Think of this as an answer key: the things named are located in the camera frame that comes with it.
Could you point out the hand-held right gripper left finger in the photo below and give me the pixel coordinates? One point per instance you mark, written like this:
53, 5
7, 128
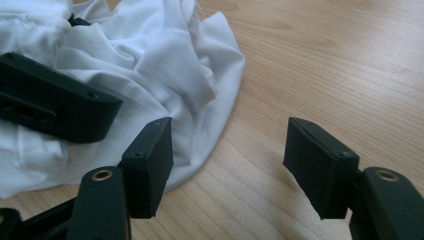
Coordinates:
148, 166

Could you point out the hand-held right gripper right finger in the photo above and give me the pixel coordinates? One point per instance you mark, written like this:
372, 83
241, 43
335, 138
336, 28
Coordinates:
320, 166

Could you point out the white t-shirt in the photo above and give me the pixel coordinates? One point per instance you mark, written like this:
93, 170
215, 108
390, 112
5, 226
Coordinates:
160, 66

